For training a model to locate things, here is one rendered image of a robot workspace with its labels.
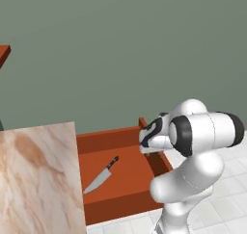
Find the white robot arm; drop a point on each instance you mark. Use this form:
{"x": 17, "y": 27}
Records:
{"x": 193, "y": 180}

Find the orange-brown open drawer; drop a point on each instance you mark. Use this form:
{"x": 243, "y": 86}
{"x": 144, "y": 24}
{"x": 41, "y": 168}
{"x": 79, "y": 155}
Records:
{"x": 128, "y": 176}

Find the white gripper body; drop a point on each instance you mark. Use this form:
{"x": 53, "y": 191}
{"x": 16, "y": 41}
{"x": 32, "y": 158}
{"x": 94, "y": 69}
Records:
{"x": 150, "y": 148}

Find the orange-brown wall cupboard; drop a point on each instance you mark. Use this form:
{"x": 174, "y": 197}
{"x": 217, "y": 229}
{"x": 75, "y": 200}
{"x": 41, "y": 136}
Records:
{"x": 3, "y": 52}

